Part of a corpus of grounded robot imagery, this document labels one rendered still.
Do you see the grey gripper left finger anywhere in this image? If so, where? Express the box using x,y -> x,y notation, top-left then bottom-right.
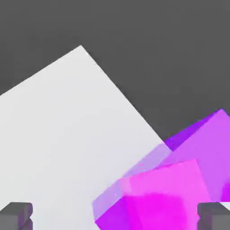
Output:
0,202 -> 34,230

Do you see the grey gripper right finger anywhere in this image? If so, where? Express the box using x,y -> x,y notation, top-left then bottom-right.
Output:
197,201 -> 230,230

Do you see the small magenta cube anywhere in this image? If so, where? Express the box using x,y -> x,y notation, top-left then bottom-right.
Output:
119,159 -> 212,230

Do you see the large purple box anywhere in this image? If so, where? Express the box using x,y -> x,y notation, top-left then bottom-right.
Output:
92,108 -> 230,230

